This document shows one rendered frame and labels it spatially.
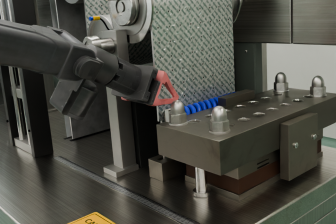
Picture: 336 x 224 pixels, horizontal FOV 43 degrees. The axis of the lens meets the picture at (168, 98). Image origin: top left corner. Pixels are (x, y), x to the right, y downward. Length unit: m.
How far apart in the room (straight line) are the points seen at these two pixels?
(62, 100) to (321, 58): 3.10
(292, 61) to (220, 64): 2.88
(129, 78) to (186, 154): 0.17
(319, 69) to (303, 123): 2.87
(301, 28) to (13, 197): 0.70
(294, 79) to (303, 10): 2.87
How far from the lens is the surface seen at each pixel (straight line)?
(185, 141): 0.75
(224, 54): 0.97
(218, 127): 0.72
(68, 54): 0.64
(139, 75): 0.77
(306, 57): 3.75
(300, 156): 0.86
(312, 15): 0.98
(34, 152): 1.10
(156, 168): 0.87
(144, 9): 0.82
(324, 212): 0.90
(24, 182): 0.97
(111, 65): 0.73
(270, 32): 1.04
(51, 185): 0.93
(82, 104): 0.74
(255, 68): 1.09
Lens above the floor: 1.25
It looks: 13 degrees down
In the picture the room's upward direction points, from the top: 4 degrees counter-clockwise
